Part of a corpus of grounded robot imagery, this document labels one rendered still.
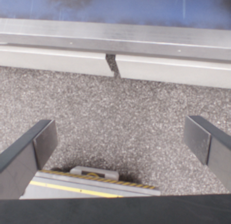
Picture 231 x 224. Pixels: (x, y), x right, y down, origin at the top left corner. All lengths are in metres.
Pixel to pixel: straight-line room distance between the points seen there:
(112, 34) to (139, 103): 0.65
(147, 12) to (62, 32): 0.23
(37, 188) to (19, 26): 0.65
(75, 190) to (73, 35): 0.61
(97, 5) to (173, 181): 0.95
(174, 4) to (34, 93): 1.03
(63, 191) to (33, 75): 0.81
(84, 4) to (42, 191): 0.75
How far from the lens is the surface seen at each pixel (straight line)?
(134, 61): 0.58
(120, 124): 1.05
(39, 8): 0.59
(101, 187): 0.78
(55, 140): 0.17
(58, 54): 0.66
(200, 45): 0.47
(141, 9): 0.50
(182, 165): 1.10
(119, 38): 0.46
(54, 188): 0.85
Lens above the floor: 1.04
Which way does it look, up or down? 80 degrees down
